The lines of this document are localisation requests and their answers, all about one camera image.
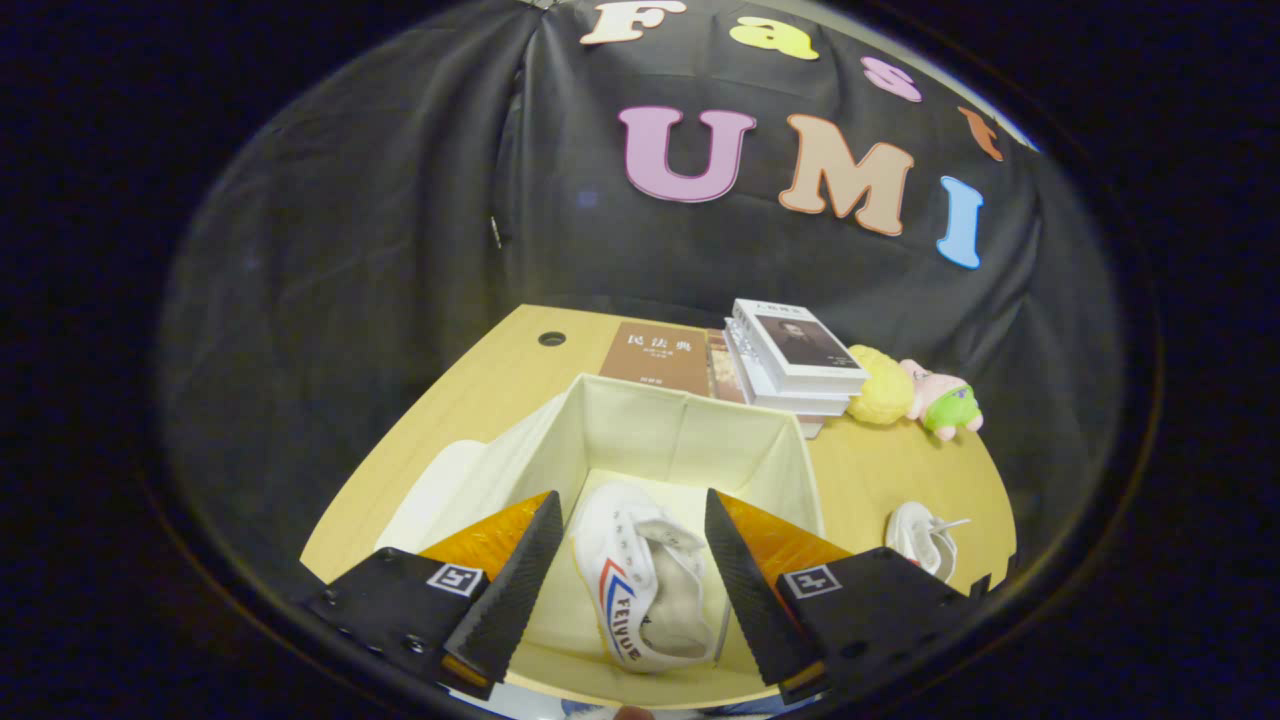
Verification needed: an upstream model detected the patterned reddish book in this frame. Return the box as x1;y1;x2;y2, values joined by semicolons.
704;330;748;405

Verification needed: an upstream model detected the pink and green plush toy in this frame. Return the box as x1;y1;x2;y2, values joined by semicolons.
898;358;985;442

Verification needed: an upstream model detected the grey fabric storage box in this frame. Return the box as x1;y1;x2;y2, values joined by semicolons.
375;373;826;711

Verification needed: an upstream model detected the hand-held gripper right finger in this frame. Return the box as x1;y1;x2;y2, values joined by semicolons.
705;488;979;706

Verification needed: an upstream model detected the brown book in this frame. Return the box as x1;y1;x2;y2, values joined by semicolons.
598;321;713;397

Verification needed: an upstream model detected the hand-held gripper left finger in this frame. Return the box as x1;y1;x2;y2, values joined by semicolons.
303;490;564;701

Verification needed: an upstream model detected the yellow plush toy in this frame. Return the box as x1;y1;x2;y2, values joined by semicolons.
847;345;916;425

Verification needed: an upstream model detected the white book with portrait cover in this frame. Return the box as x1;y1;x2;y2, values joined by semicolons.
730;298;869;394

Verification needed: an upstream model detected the white canvas shoe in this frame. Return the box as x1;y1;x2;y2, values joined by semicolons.
885;500;971;583
570;482;736;674

